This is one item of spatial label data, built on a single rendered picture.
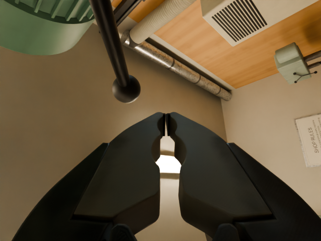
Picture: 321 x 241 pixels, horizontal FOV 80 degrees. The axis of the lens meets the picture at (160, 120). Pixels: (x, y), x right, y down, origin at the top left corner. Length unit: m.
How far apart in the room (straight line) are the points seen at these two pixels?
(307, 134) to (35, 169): 2.95
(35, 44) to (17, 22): 0.04
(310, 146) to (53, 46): 2.98
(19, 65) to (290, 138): 3.07
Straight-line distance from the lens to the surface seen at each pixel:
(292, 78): 2.65
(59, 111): 1.64
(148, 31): 1.99
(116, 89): 0.23
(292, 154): 3.12
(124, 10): 1.96
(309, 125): 3.11
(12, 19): 0.28
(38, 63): 1.75
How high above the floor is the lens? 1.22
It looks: 42 degrees up
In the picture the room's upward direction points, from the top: 110 degrees counter-clockwise
